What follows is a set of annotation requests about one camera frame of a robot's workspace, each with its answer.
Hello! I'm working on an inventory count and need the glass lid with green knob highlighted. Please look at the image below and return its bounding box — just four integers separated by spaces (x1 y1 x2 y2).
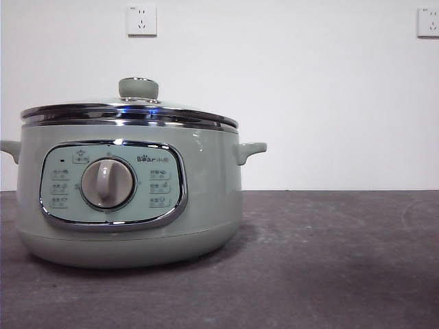
20 76 239 125

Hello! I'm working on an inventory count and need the pale green electric cooking pot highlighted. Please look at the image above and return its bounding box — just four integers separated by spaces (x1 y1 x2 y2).
0 119 268 269

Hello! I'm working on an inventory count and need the white wall socket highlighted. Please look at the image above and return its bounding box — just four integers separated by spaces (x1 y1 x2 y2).
416 6 439 39
127 5 158 38

